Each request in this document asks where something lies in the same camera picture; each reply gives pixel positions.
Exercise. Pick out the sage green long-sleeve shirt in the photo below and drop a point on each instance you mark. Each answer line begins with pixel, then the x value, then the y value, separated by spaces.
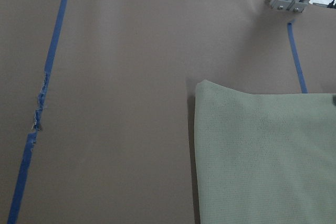
pixel 264 158

